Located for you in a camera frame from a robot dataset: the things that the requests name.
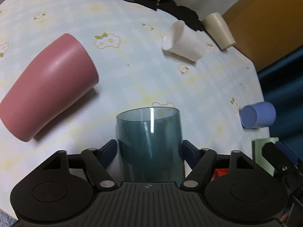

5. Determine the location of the teal transparent cup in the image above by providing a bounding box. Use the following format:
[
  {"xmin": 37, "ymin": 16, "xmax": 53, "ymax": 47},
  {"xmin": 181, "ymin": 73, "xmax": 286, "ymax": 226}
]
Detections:
[{"xmin": 117, "ymin": 107, "xmax": 185, "ymax": 184}]

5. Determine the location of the blue-violet cup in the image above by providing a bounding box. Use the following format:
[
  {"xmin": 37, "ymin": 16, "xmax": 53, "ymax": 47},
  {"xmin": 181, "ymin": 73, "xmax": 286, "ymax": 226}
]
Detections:
[{"xmin": 240, "ymin": 101, "xmax": 276, "ymax": 129}]

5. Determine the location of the pink cup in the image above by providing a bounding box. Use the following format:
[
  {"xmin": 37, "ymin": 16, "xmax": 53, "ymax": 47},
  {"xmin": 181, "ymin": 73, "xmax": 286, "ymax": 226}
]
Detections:
[{"xmin": 1, "ymin": 33, "xmax": 99, "ymax": 142}]

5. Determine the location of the white paper cup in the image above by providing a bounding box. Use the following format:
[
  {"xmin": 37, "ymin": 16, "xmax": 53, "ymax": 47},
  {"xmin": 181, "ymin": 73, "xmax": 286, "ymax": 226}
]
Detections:
[{"xmin": 162, "ymin": 21, "xmax": 206, "ymax": 62}]

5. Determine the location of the cream plastic cup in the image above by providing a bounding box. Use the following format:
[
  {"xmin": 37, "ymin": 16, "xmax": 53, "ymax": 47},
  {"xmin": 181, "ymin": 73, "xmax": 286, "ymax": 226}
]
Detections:
[{"xmin": 202, "ymin": 12, "xmax": 236, "ymax": 50}]

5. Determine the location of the blue curtain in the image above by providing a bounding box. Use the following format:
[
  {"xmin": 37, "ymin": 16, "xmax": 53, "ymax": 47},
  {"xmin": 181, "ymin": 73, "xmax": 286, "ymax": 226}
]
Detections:
[{"xmin": 258, "ymin": 47, "xmax": 303, "ymax": 158}]

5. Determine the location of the floral checked tablecloth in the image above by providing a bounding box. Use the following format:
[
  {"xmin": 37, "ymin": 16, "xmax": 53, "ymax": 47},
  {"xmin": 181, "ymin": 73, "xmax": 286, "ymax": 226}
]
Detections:
[{"xmin": 1, "ymin": 0, "xmax": 269, "ymax": 215}]

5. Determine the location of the wooden panel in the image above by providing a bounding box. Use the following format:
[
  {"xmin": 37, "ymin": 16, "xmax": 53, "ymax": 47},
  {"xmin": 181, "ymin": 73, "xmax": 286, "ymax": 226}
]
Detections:
[{"xmin": 223, "ymin": 0, "xmax": 302, "ymax": 71}]

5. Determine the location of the black cloth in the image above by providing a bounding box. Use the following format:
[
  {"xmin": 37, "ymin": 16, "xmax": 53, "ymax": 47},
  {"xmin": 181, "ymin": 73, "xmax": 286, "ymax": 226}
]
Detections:
[{"xmin": 124, "ymin": 0, "xmax": 204, "ymax": 31}]

